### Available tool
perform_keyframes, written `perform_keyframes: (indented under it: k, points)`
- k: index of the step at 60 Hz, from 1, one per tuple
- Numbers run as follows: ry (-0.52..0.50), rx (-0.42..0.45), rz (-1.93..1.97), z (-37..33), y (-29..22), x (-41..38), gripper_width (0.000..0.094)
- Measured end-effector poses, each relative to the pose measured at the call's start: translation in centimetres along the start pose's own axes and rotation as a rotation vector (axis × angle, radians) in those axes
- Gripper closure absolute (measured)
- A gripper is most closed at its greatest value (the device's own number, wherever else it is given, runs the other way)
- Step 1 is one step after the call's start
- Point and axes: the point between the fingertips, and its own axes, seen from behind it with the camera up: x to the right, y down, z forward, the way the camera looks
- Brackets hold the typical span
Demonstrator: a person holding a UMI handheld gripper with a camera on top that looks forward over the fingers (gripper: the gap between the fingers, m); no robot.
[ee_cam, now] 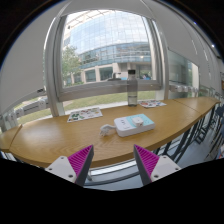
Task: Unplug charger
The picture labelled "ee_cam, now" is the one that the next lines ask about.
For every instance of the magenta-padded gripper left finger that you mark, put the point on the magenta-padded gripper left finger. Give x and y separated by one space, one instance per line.
63 166

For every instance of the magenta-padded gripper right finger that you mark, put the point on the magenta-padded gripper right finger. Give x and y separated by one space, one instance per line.
163 166

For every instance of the white and teal power strip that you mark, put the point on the white and teal power strip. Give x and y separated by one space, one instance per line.
124 128

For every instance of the sticker sheet with green stickers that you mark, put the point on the sticker sheet with green stickers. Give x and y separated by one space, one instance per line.
85 114

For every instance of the sticker sheet with red sticker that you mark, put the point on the sticker sheet with red sticker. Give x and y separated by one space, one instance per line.
151 104

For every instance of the clear bottle with black cap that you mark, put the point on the clear bottle with black cap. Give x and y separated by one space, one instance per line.
132 90

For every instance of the white wall socket rail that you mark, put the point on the white wall socket rail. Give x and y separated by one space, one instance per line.
30 108
183 88

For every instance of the grey window frame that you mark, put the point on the grey window frame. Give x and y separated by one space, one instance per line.
100 89

